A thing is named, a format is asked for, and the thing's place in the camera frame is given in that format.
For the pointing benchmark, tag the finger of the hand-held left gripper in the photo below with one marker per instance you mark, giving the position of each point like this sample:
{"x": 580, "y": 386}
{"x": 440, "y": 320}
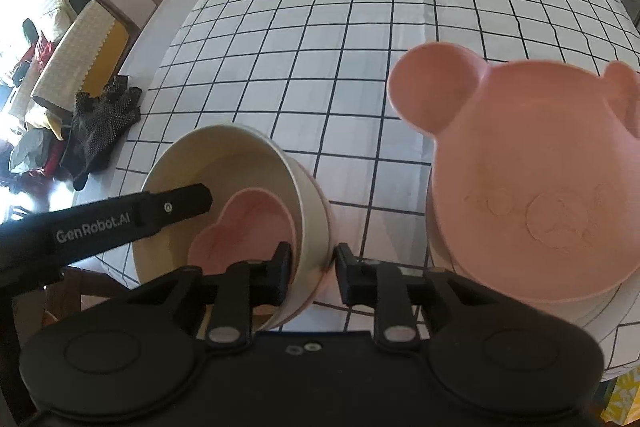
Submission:
{"x": 175, "y": 207}

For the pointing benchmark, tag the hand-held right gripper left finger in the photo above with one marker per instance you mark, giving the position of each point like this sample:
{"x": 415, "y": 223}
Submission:
{"x": 272, "y": 277}

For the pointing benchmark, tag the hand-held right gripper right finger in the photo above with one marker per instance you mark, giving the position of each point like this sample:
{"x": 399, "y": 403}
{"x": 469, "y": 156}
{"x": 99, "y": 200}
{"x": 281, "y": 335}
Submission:
{"x": 355, "y": 277}

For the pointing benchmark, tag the pink heart-shaped dish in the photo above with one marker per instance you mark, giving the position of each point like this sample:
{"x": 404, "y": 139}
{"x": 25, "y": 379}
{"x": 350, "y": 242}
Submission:
{"x": 250, "y": 222}

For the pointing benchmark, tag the cream bowl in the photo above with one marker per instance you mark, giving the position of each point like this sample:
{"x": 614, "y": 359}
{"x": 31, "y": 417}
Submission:
{"x": 225, "y": 157}

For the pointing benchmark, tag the pink bear-shaped plate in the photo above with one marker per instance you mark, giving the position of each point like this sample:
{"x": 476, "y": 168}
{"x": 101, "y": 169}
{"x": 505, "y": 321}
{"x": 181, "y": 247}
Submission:
{"x": 525, "y": 157}

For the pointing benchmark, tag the large white plate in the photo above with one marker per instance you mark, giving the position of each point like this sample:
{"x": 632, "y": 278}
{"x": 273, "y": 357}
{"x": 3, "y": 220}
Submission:
{"x": 595, "y": 317}

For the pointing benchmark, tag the grey crumpled cloth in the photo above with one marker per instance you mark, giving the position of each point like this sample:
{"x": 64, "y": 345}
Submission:
{"x": 35, "y": 152}

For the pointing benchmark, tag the black dotted gloves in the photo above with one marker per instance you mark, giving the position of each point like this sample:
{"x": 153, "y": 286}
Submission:
{"x": 100, "y": 127}

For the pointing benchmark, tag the sofa with cream yellow cover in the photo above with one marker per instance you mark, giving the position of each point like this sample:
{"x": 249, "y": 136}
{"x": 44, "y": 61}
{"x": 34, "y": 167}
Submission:
{"x": 80, "y": 52}

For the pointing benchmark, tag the black white checkered tablecloth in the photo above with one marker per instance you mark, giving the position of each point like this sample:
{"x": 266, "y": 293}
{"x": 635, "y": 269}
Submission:
{"x": 325, "y": 57}

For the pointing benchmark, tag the yellow printed box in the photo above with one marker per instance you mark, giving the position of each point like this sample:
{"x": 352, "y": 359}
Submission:
{"x": 622, "y": 399}

